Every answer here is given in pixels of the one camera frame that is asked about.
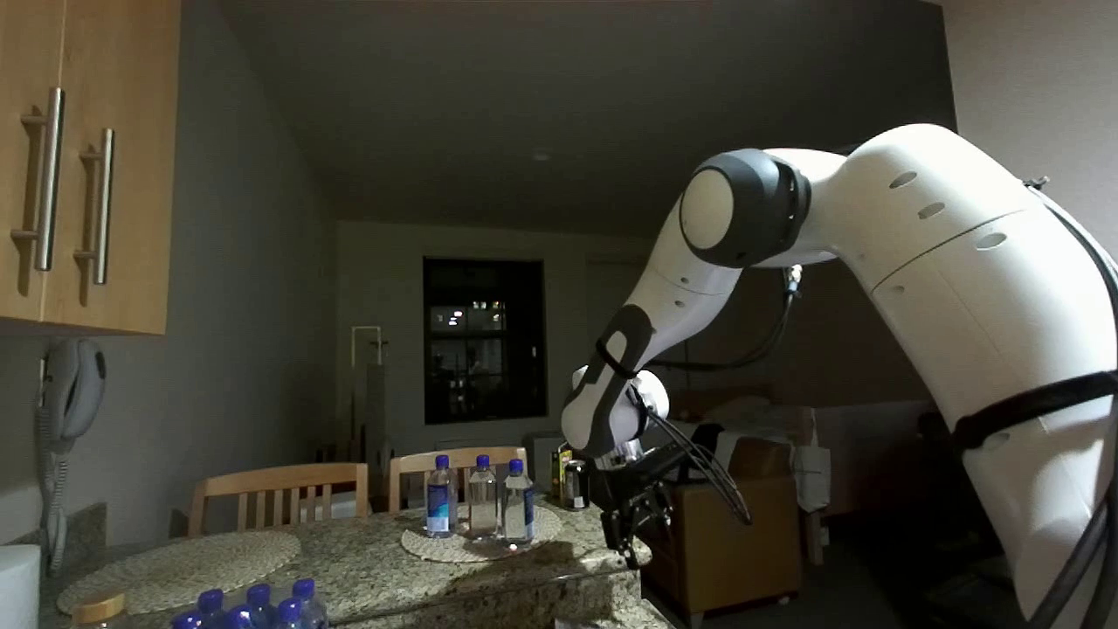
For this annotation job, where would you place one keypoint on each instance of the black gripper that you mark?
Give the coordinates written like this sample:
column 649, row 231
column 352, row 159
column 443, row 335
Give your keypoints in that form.
column 642, row 484

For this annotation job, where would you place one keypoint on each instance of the water bottle blue label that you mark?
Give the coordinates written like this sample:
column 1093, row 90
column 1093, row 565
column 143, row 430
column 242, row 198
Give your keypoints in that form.
column 516, row 508
column 437, row 501

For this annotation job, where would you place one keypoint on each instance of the wide wooden slatted chair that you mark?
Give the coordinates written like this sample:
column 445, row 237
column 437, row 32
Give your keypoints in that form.
column 281, row 477

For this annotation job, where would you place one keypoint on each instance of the large round woven placemat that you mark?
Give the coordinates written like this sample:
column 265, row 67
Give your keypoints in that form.
column 176, row 572

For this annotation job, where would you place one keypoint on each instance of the dark window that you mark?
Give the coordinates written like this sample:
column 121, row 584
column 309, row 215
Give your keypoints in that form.
column 484, row 351

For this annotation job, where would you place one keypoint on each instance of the small brass dispenser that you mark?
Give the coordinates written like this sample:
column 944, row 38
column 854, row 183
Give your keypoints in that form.
column 569, row 477

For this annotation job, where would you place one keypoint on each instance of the white standing frame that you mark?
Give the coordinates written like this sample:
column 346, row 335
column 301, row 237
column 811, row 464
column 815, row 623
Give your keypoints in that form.
column 372, row 385

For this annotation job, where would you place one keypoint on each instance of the clear water bottle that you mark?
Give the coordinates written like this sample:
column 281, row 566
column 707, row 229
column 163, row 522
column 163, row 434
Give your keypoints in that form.
column 480, row 501

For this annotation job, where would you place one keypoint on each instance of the round wooden lid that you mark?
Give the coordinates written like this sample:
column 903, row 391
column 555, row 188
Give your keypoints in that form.
column 100, row 613

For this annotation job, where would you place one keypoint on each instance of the blue capped packed bottle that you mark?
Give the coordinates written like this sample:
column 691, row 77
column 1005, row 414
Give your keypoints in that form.
column 188, row 621
column 238, row 621
column 210, row 603
column 260, row 594
column 307, row 590
column 290, row 613

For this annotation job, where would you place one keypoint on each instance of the brown wooden sideboard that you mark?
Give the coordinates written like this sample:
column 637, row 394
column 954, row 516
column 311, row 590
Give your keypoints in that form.
column 735, row 554

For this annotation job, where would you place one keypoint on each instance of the narrow wooden slatted chair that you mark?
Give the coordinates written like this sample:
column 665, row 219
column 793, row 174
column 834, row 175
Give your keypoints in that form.
column 407, row 467

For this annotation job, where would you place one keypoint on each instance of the small white appliance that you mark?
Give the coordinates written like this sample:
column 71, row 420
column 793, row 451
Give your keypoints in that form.
column 815, row 477

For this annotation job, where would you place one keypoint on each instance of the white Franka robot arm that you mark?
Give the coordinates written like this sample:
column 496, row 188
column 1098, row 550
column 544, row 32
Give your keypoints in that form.
column 966, row 293

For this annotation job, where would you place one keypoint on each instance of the white cylinder container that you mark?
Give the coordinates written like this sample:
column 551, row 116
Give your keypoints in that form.
column 20, row 590

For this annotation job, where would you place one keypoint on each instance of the light wooden wall cabinet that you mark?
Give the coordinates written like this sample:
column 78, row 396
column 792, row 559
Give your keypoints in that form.
column 116, row 56

